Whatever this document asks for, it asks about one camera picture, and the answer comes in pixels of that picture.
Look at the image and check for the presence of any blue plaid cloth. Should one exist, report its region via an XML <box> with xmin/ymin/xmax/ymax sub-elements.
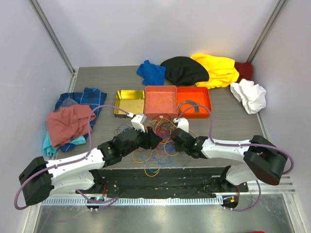
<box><xmin>55</xmin><ymin>87</ymin><xmax>107</xmax><ymax>152</ymax></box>

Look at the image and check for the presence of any blue thin cable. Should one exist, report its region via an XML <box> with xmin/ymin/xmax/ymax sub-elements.
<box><xmin>119</xmin><ymin>123</ymin><xmax>190</xmax><ymax>170</ymax></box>

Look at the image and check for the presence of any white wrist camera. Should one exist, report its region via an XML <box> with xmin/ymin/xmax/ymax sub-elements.
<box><xmin>127</xmin><ymin>113</ymin><xmax>147</xmax><ymax>133</ymax></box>
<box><xmin>173</xmin><ymin>117</ymin><xmax>189</xmax><ymax>133</ymax></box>

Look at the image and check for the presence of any dark red cloth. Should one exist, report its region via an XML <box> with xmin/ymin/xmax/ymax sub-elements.
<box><xmin>234</xmin><ymin>62</ymin><xmax>253</xmax><ymax>83</ymax></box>

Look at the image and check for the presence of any black cloth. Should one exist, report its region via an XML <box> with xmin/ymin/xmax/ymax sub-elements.
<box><xmin>160</xmin><ymin>56</ymin><xmax>209</xmax><ymax>86</ymax></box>

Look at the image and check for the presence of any orange plastic box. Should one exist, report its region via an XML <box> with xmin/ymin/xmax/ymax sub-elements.
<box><xmin>177</xmin><ymin>86</ymin><xmax>212</xmax><ymax>119</ymax></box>

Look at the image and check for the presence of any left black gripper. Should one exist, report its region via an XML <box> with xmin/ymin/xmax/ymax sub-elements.
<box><xmin>121</xmin><ymin>125</ymin><xmax>162</xmax><ymax>157</ymax></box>

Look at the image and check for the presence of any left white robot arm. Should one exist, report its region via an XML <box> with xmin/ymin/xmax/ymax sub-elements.
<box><xmin>14</xmin><ymin>127</ymin><xmax>162</xmax><ymax>210</ymax></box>

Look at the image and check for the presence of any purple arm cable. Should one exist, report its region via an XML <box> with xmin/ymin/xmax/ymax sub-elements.
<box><xmin>14</xmin><ymin>105</ymin><xmax>134</xmax><ymax>210</ymax></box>
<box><xmin>173</xmin><ymin>104</ymin><xmax>294</xmax><ymax>175</ymax></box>

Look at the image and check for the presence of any white slotted cable duct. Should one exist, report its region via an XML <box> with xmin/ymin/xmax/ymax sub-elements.
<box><xmin>41</xmin><ymin>196</ymin><xmax>223</xmax><ymax>206</ymax></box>

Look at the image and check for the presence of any salmon red cloth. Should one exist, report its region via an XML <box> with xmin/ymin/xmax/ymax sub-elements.
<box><xmin>46</xmin><ymin>105</ymin><xmax>96</xmax><ymax>148</ymax></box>

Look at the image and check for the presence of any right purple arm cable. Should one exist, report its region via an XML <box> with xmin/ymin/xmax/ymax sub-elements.
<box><xmin>173</xmin><ymin>104</ymin><xmax>294</xmax><ymax>175</ymax></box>

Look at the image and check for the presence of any gold metal tin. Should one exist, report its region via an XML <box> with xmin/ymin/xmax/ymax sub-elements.
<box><xmin>115</xmin><ymin>90</ymin><xmax>145</xmax><ymax>115</ymax></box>

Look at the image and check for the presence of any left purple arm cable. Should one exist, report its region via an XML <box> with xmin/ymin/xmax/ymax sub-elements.
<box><xmin>14</xmin><ymin>105</ymin><xmax>134</xmax><ymax>210</ymax></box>

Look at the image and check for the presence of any orange thin cable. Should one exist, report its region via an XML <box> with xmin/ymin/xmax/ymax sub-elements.
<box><xmin>131</xmin><ymin>118</ymin><xmax>190</xmax><ymax>178</ymax></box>
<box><xmin>148</xmin><ymin>89</ymin><xmax>177</xmax><ymax>115</ymax></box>

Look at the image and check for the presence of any yellow cloth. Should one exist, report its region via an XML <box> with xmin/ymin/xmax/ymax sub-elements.
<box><xmin>190</xmin><ymin>53</ymin><xmax>240</xmax><ymax>89</ymax></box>

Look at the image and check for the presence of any dark brown thin cable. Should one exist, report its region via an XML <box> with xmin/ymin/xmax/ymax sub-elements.
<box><xmin>113</xmin><ymin>118</ymin><xmax>185</xmax><ymax>146</ymax></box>

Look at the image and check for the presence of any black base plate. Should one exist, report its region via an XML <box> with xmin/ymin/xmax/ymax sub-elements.
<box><xmin>82</xmin><ymin>167</ymin><xmax>248</xmax><ymax>199</ymax></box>

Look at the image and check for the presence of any salmon pink plastic box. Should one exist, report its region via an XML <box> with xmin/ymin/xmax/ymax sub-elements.
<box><xmin>144</xmin><ymin>85</ymin><xmax>179</xmax><ymax>119</ymax></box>

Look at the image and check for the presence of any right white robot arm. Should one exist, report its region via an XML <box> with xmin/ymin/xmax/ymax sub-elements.
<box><xmin>171</xmin><ymin>128</ymin><xmax>289</xmax><ymax>192</ymax></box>

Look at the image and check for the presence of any grey coiled cable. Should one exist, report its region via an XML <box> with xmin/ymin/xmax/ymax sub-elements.
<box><xmin>178</xmin><ymin>100</ymin><xmax>208</xmax><ymax>114</ymax></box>

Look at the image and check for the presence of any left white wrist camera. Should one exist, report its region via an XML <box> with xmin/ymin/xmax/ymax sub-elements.
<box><xmin>127</xmin><ymin>113</ymin><xmax>147</xmax><ymax>133</ymax></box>

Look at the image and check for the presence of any red thin cable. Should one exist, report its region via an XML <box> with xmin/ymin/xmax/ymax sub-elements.
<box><xmin>153</xmin><ymin>121</ymin><xmax>178</xmax><ymax>156</ymax></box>

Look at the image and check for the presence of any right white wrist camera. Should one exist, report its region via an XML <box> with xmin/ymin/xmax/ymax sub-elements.
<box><xmin>173</xmin><ymin>117</ymin><xmax>189</xmax><ymax>133</ymax></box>

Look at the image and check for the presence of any teal cloth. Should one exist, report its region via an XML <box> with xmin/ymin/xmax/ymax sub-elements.
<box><xmin>42</xmin><ymin>131</ymin><xmax>86</xmax><ymax>157</ymax></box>

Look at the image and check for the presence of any white cloth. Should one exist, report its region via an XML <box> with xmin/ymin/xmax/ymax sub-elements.
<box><xmin>230</xmin><ymin>79</ymin><xmax>267</xmax><ymax>115</ymax></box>

